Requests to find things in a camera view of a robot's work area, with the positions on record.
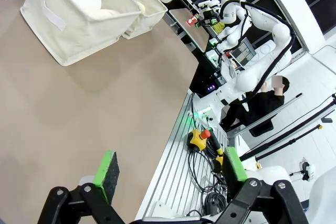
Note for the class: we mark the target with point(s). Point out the cream fabric storage basket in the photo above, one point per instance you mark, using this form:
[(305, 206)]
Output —
[(78, 37), (152, 16)]

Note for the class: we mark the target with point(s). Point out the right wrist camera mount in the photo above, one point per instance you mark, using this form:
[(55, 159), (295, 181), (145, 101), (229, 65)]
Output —
[(207, 4)]

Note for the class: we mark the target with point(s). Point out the yellow towel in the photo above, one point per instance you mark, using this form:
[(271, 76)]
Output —
[(141, 7)]

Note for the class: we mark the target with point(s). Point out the brown background table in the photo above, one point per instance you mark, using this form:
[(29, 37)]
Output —
[(194, 37)]

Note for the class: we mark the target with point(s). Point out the yellow emergency stop button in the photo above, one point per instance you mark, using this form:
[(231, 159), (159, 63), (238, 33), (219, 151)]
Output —
[(195, 140)]

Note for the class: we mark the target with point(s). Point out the computer monitor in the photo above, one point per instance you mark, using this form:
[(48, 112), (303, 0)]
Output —
[(246, 51)]

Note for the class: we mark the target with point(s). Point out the black tripod leg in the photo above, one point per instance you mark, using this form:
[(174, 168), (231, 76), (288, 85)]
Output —
[(294, 127), (288, 142)]

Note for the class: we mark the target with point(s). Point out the seated person in black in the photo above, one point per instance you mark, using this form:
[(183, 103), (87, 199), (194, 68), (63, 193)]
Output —
[(262, 103)]

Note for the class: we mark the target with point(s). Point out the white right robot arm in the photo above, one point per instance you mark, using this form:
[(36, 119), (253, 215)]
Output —
[(281, 32)]

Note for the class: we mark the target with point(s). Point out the red small object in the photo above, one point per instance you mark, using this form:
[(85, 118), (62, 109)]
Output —
[(191, 21)]

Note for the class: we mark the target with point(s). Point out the white small device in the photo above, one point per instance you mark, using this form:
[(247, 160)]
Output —
[(308, 170)]

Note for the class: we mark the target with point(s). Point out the aluminium slotted base plate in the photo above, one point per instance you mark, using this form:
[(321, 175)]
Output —
[(170, 169)]

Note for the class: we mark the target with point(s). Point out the black yellow enabling switch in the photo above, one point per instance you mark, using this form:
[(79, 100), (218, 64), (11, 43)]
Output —
[(219, 155)]

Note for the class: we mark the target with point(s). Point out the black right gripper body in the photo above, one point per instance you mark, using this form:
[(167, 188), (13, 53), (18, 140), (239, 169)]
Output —
[(208, 15)]

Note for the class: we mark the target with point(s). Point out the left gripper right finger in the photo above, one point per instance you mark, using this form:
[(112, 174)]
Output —
[(233, 169)]

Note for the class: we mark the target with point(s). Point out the silver metal bar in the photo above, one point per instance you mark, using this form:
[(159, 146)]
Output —
[(265, 115)]

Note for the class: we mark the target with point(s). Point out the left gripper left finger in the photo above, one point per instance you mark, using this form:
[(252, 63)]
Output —
[(107, 176)]

